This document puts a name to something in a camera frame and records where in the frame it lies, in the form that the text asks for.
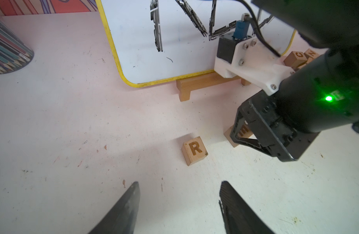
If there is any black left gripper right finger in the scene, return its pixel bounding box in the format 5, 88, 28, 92
219, 181, 273, 234

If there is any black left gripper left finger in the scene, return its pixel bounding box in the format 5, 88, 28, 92
90, 181, 140, 234

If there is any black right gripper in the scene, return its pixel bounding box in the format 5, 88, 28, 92
230, 90, 319, 162

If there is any wooden letter block E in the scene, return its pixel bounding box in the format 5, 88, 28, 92
224, 124, 253, 148

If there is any wooden letter block R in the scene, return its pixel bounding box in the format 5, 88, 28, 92
181, 136, 208, 166

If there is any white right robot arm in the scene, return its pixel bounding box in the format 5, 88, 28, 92
230, 1, 359, 162

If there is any wooden letter block C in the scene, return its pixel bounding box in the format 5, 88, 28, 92
283, 51, 307, 70

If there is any wooden letter block N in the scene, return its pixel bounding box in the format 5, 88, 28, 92
304, 49, 320, 60

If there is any wooden whiteboard stand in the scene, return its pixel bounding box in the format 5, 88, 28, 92
176, 72, 251, 102

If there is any yellow framed whiteboard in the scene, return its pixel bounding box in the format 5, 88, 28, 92
95, 0, 298, 88

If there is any cup of pencils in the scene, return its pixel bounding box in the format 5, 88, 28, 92
0, 21, 35, 75

